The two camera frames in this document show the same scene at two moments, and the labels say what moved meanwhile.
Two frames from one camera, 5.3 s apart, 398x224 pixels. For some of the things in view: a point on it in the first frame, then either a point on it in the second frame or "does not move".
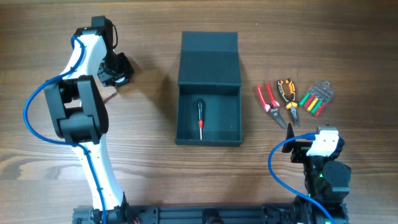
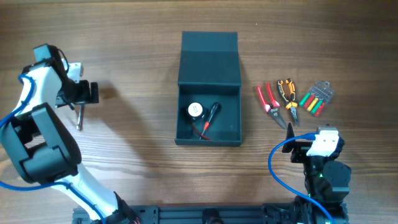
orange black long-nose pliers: (291, 104) does not move
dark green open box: (209, 69) does not move
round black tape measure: (107, 89) to (194, 111)
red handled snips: (272, 107) does not move
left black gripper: (119, 70) to (83, 94)
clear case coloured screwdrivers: (317, 96) does not move
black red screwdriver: (200, 117) to (214, 111)
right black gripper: (298, 150) does not move
